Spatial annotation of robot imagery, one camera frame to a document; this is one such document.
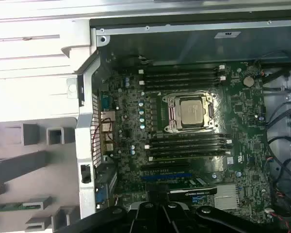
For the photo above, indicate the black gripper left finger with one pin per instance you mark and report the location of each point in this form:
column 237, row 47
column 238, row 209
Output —
column 145, row 218

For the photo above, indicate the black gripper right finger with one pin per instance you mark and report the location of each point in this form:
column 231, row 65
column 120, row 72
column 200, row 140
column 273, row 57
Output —
column 174, row 218

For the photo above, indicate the green RAM stick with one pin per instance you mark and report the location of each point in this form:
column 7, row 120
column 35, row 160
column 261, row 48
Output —
column 7, row 208

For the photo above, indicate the black RAM slot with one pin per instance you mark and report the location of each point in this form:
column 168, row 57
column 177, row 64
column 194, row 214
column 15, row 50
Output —
column 188, row 144
column 188, row 155
column 188, row 150
column 182, row 79
column 182, row 69
column 182, row 85
column 182, row 74
column 188, row 138

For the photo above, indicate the black graphics card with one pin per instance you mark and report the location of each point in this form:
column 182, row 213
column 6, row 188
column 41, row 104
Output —
column 191, row 191

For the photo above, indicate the blue expansion slot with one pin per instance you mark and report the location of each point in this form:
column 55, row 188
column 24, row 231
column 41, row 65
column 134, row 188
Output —
column 165, row 176

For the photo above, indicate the black expansion slot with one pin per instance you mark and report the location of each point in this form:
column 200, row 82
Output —
column 165, row 168

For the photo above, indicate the silver finned heat sink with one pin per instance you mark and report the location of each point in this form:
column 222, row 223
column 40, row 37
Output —
column 225, row 197

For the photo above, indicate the thin metal locking lever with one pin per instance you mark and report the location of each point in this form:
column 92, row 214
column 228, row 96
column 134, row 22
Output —
column 191, row 131

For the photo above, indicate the round silver capacitor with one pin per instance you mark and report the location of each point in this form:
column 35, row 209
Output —
column 141, row 112
column 142, row 126
column 142, row 119
column 141, row 104

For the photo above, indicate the green motherboard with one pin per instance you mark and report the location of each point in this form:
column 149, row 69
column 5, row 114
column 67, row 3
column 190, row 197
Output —
column 247, row 150

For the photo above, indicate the grey parts rack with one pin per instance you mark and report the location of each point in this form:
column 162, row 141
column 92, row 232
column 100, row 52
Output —
column 58, row 157

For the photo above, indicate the silver CPU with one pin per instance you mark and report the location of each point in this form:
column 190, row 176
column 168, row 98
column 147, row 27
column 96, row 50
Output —
column 192, row 112

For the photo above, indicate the silver network port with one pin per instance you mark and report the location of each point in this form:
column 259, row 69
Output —
column 108, row 116

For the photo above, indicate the CPU socket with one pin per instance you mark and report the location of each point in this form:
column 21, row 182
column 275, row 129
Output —
column 211, row 114

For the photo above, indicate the black silver PC case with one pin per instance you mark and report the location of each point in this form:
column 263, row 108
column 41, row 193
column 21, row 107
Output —
column 83, row 126

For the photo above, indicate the blue serial port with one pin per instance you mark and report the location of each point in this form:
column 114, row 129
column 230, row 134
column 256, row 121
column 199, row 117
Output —
column 106, row 100

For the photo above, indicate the silver coin battery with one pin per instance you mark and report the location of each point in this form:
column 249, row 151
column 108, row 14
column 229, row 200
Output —
column 248, row 81

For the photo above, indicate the silver drive cage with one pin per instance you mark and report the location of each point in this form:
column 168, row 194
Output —
column 275, row 97

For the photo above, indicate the white barcode sticker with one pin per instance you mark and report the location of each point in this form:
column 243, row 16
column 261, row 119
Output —
column 226, row 34

